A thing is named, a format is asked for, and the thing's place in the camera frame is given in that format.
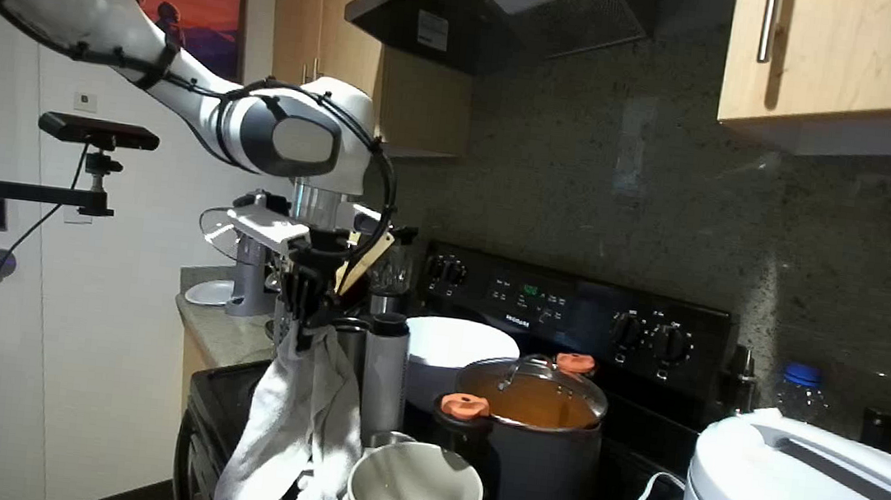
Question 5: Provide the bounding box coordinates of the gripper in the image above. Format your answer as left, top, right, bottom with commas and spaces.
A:
272, 222, 359, 356

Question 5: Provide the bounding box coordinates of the black stove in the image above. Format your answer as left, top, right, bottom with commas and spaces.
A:
169, 214, 744, 500

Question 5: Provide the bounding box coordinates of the cabinet door handle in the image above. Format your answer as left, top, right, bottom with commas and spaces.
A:
756, 0, 781, 65

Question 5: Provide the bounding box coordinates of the wooden wall cabinet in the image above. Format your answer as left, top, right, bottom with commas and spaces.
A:
255, 0, 485, 167
713, 0, 891, 166

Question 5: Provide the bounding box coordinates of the grey pot with orange handles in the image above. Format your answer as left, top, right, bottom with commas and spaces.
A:
423, 339, 615, 500

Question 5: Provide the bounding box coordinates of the small white bowl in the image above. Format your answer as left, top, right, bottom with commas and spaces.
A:
346, 436, 489, 500

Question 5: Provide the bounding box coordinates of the glass pot lid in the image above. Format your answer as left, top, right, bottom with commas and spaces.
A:
450, 347, 613, 438

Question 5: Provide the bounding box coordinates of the large white bowl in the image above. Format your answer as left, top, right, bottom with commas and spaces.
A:
395, 313, 525, 423

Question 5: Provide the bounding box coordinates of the black cable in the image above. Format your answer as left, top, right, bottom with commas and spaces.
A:
0, 133, 91, 352

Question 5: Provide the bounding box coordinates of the camera on mount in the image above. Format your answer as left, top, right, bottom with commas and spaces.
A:
0, 105, 163, 233

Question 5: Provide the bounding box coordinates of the black range hood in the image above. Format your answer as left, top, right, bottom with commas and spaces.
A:
339, 0, 665, 96

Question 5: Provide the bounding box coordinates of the white plate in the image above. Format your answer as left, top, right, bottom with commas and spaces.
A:
182, 275, 236, 311

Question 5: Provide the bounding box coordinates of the dark glass bottle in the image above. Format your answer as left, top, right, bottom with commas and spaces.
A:
721, 343, 764, 418

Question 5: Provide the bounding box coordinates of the silver bottle with black cap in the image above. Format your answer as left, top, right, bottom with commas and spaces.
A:
355, 311, 415, 450

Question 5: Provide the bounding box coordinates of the wooden spatula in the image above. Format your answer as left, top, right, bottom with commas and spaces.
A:
334, 227, 398, 301

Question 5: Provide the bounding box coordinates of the white cloth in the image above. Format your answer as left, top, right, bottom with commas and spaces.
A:
214, 315, 376, 500

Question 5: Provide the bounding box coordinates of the water bottle with blue cap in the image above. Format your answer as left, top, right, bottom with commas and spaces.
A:
770, 360, 833, 428

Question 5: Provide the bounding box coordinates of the steel canister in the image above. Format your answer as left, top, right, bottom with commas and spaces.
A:
328, 315, 371, 385

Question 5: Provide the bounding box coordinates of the metal cup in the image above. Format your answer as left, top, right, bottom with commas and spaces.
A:
365, 428, 419, 456

